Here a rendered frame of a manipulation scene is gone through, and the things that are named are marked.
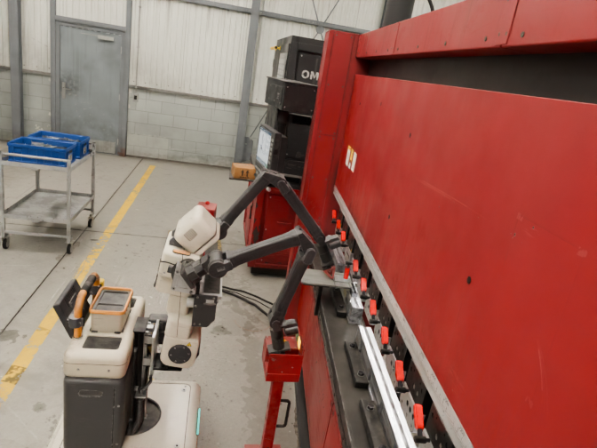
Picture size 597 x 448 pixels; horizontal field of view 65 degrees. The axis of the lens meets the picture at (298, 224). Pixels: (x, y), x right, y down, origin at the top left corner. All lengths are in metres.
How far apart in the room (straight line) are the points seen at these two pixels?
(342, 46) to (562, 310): 2.54
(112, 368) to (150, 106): 7.43
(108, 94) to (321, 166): 6.54
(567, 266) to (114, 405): 1.88
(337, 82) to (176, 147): 6.40
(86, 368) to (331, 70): 2.20
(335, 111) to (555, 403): 2.56
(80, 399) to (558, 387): 1.87
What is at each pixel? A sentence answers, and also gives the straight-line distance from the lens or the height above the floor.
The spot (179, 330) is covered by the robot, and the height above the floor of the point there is 0.85.
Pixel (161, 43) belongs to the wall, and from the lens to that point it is 9.17.
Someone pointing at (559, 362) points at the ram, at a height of 1.65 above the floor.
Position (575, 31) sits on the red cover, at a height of 2.18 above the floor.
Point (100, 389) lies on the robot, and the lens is 2.27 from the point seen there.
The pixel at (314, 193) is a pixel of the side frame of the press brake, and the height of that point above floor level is 1.24.
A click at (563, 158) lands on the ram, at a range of 0.99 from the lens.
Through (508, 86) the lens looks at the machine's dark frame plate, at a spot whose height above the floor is 2.08.
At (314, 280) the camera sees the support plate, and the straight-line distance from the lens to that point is 2.52.
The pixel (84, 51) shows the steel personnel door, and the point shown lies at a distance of 9.39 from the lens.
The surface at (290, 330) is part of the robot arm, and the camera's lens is 2.20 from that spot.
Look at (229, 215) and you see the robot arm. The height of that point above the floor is 1.32.
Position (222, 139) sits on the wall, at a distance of 9.24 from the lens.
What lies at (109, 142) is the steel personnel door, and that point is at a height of 0.22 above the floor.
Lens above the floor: 2.04
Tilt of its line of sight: 18 degrees down
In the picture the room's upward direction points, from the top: 9 degrees clockwise
